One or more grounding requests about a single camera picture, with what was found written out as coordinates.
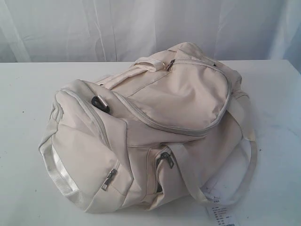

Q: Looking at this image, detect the cream duffel bag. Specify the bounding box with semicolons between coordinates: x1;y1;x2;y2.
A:
39;42;258;214

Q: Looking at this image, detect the white paper tag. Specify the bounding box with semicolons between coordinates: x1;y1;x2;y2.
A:
205;187;239;226

